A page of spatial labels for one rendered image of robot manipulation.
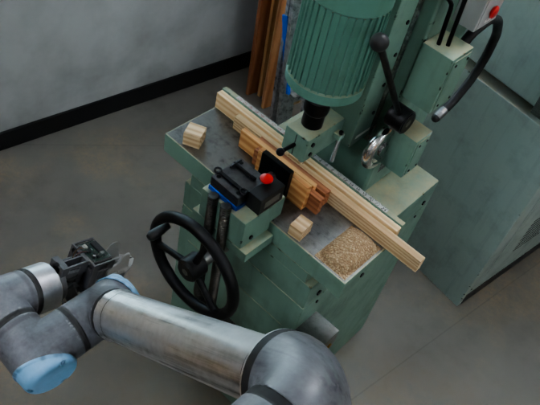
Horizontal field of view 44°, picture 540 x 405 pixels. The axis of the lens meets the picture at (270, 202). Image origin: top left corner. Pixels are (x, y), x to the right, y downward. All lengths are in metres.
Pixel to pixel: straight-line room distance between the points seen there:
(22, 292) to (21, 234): 1.45
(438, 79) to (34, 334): 0.97
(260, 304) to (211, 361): 0.94
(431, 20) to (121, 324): 0.90
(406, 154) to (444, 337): 1.17
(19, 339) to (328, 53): 0.76
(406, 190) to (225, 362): 1.15
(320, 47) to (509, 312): 1.76
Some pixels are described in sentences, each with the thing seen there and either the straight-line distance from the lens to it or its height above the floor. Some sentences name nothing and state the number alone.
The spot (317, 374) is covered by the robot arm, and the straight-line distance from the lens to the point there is 0.72.
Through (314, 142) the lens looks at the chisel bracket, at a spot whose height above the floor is 1.05.
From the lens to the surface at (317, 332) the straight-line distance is 1.76.
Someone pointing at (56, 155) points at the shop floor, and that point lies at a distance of 2.94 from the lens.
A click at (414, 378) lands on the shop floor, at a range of 2.53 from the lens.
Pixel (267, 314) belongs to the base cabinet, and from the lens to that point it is 1.79.
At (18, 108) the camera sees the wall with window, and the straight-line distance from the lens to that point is 2.89.
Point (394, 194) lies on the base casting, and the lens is 1.88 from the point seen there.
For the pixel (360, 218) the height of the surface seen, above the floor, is 0.93.
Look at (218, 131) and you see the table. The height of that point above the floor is 0.90.
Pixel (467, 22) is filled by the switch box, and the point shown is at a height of 1.33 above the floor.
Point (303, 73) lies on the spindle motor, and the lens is 1.41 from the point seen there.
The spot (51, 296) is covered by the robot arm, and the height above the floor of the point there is 1.03.
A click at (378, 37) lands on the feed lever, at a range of 1.23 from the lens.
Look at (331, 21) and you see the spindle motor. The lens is 1.32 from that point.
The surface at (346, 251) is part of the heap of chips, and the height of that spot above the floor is 0.93.
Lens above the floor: 2.08
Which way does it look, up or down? 47 degrees down
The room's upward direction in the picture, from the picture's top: 15 degrees clockwise
